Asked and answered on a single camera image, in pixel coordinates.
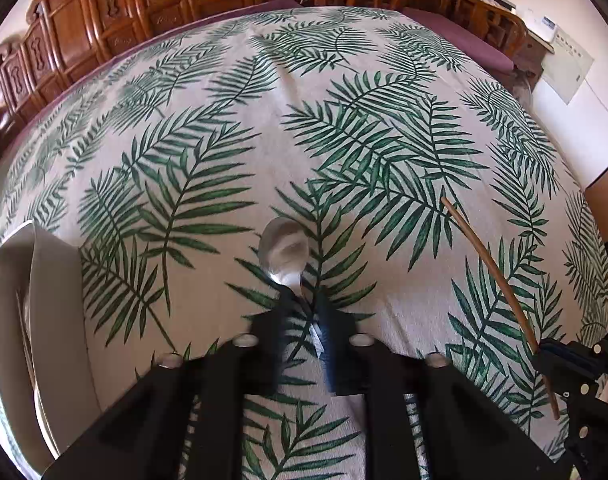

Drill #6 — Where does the purple seat cushion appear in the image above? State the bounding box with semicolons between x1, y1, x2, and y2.
401;7;516;74

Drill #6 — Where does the white box device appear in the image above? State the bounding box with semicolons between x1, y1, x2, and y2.
516;7;561;44

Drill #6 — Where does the metal spoon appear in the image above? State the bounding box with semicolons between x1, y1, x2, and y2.
259;217;325;358

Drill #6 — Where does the long brown wooden chopstick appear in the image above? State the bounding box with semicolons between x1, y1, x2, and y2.
441;196;561;421

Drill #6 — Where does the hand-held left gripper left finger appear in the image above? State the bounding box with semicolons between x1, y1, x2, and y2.
40;292;293;480

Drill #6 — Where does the white utensil container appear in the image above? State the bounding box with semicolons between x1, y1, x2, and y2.
0;219;105;477

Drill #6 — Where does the leaf print cloth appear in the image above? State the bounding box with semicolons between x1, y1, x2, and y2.
0;5;608;480

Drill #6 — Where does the thin wall cable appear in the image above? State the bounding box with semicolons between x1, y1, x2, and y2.
585;76;608;128

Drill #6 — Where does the wooden side bench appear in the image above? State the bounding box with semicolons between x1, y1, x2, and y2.
446;0;556;82

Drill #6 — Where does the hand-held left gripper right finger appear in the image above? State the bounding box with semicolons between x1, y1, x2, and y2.
309;290;569;480

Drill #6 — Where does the carved wooden sofa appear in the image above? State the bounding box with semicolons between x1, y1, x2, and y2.
0;0;345;161

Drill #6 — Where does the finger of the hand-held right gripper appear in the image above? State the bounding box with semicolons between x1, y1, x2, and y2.
554;371;605;401
536;338;608;375

